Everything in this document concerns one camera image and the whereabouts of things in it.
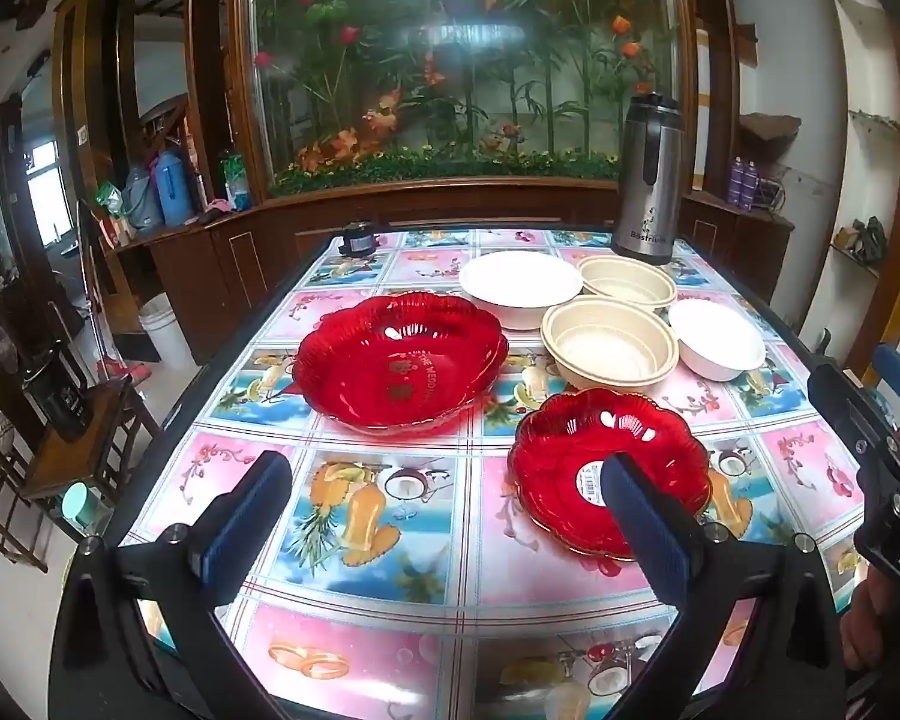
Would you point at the colourful printed tablecloth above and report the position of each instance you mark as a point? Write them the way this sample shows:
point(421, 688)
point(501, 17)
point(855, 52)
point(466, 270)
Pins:
point(420, 495)

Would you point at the white bucket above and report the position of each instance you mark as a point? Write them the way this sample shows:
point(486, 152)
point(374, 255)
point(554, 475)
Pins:
point(166, 330)

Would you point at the person's right hand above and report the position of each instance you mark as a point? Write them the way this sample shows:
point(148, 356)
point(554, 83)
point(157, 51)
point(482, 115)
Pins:
point(874, 626)

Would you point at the green bottle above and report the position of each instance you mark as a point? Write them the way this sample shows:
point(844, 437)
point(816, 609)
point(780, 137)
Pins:
point(235, 184)

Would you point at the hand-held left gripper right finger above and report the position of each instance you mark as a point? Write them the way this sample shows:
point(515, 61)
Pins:
point(643, 529)

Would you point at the large red scalloped plate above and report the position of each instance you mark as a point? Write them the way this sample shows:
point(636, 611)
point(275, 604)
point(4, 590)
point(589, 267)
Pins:
point(390, 360)

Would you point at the small red scalloped plate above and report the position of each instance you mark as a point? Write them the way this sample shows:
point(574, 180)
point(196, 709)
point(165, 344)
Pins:
point(555, 457)

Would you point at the wooden cabinet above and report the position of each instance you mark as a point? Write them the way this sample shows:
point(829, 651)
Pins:
point(270, 247)

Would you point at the wooden chair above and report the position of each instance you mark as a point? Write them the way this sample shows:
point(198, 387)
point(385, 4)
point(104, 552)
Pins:
point(75, 450)

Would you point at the beige bowl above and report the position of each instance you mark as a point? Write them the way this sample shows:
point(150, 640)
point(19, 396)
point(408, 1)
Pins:
point(607, 341)
point(626, 283)

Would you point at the small black jar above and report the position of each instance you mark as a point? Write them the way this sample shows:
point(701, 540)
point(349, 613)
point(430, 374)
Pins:
point(358, 240)

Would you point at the pale blue water jug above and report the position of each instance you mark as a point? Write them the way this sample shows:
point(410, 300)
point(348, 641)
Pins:
point(142, 202)

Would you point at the purple bottle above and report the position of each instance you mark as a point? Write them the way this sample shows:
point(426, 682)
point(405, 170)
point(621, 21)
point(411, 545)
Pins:
point(734, 184)
point(749, 187)

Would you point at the small white bowl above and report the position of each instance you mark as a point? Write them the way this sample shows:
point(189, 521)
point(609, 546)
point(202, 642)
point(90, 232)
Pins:
point(716, 337)

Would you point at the stainless steel thermos jug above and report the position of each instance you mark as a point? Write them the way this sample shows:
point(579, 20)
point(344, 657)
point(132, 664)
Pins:
point(646, 187)

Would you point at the teal cup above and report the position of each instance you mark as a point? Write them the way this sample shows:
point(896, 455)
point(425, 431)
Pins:
point(76, 504)

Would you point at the white plate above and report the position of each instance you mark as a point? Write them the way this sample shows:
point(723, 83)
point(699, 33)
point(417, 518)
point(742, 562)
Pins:
point(521, 277)

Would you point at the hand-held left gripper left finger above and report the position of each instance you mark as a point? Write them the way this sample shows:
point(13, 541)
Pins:
point(249, 521)

